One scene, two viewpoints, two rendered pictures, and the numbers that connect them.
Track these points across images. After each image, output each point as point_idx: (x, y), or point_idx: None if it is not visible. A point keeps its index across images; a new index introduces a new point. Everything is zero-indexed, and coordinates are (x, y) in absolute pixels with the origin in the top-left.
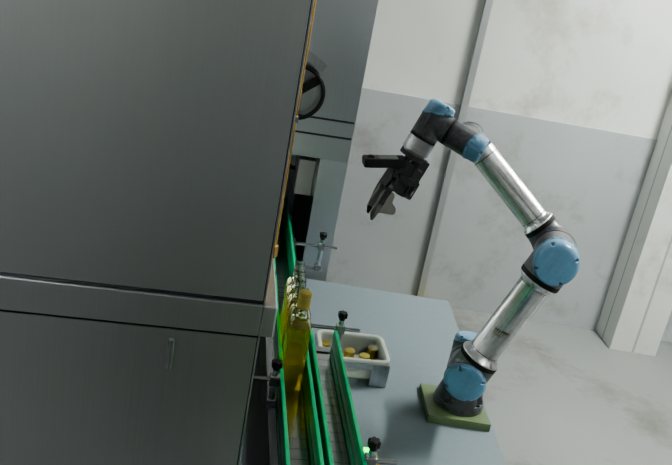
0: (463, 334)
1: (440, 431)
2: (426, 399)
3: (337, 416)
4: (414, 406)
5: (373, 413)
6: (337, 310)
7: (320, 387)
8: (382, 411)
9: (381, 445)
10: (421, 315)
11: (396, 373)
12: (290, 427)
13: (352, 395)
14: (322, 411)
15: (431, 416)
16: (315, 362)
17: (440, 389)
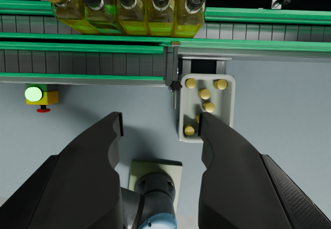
0: (156, 227)
1: (121, 167)
2: (155, 165)
3: (56, 71)
4: (152, 153)
5: (138, 117)
6: (312, 111)
7: (34, 44)
8: (142, 125)
9: (97, 116)
10: (312, 195)
11: (201, 148)
12: (31, 25)
13: (161, 103)
14: None
15: (131, 163)
16: (83, 44)
17: (153, 179)
